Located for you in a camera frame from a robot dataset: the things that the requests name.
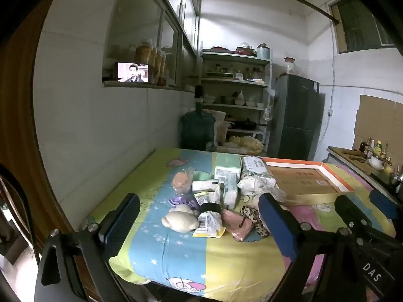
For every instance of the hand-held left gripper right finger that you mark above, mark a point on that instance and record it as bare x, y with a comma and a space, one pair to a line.
277, 225

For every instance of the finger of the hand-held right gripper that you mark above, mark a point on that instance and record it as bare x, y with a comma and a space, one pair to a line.
382, 201
351, 210

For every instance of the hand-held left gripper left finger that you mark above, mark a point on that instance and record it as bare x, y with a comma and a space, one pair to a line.
122, 221

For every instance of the white floral cloth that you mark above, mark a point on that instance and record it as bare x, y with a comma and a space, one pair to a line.
272, 193

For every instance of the pink cloth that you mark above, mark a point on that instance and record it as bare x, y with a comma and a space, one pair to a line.
234, 226

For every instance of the cardboard box tray orange rim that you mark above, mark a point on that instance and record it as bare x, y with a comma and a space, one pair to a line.
299, 179

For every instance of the cream plush toy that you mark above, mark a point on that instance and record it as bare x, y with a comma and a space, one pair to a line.
179, 221

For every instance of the teal patterned tissue pack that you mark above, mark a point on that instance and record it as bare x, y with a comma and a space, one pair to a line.
229, 192

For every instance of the purple cloth piece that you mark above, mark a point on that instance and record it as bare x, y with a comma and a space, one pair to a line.
181, 199

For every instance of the yellow white barcode packet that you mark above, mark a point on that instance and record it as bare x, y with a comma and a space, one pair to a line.
209, 226

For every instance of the black sock roll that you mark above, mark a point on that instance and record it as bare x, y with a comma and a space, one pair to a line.
210, 208

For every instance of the green foam pad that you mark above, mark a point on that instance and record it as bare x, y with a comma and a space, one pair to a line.
201, 176

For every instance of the metal kettle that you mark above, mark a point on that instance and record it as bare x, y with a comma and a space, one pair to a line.
397, 179

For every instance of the white bowl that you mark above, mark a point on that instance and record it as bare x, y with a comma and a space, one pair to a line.
376, 162

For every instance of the kitchen counter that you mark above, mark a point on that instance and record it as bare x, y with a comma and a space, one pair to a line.
349, 159

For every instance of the group of condiment bottles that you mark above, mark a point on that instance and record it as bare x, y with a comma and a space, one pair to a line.
377, 148

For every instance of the large floral tissue pack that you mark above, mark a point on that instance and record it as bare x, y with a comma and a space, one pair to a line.
254, 165

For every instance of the printed cartoon blanket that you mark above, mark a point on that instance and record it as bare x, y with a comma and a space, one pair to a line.
176, 258

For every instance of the orange sponge in plastic bag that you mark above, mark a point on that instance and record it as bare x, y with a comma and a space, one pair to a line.
181, 181

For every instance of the small yellow packet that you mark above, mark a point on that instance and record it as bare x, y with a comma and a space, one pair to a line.
203, 198

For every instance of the mint green box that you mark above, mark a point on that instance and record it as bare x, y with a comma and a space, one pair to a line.
228, 162

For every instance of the small white tissue pack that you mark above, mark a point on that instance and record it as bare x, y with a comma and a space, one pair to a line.
203, 185

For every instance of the pale yellow sack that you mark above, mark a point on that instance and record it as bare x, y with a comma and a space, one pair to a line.
247, 144

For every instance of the black wok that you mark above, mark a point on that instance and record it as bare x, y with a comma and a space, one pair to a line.
244, 124

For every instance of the white plastic bucket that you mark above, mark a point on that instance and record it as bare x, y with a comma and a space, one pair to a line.
222, 132

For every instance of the dark grey fridge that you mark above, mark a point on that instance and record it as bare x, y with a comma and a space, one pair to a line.
296, 116

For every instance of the dark green water jug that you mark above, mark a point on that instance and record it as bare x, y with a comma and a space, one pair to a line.
196, 129

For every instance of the white shelf rack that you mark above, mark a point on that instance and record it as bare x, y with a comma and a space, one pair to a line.
234, 81

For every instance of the phone with lit screen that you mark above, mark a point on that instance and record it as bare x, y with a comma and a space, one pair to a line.
132, 72

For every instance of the black water jug pump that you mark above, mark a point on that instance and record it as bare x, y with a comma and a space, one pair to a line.
199, 92

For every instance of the glass jar with red lid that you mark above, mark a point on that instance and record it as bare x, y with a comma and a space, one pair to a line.
289, 66

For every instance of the brown wooden door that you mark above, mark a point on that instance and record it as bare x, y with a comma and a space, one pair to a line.
19, 100

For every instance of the light blue enamel pot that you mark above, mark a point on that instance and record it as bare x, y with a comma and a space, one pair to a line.
263, 52

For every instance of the red pans with lid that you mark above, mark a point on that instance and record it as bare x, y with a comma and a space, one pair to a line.
245, 51

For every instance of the outer window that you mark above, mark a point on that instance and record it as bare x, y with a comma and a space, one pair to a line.
359, 25

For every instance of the cardboard sheets on wall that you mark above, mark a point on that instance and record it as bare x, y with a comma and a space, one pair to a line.
381, 119

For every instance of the glazed interior window frame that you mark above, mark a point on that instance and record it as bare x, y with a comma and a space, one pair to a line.
171, 19

